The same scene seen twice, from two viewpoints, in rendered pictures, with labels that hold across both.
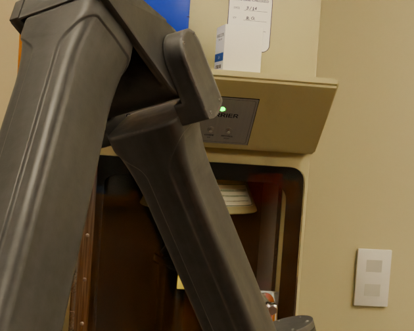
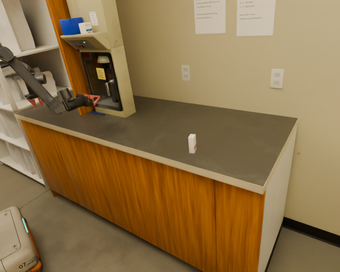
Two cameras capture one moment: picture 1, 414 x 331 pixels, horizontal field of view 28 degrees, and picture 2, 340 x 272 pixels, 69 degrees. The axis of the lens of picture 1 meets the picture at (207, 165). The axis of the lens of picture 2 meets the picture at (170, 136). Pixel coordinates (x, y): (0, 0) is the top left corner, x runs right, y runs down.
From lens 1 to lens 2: 154 cm
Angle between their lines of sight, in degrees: 50
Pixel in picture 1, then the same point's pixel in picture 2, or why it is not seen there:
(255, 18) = (94, 17)
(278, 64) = (100, 28)
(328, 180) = (171, 46)
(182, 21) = (69, 25)
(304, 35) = (102, 20)
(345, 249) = (178, 65)
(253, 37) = (83, 25)
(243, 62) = (83, 31)
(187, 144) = (11, 64)
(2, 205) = not seen: outside the picture
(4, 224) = not seen: outside the picture
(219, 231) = (24, 76)
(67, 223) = not seen: outside the picture
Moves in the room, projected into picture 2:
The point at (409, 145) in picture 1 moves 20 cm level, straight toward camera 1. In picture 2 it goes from (190, 33) to (165, 38)
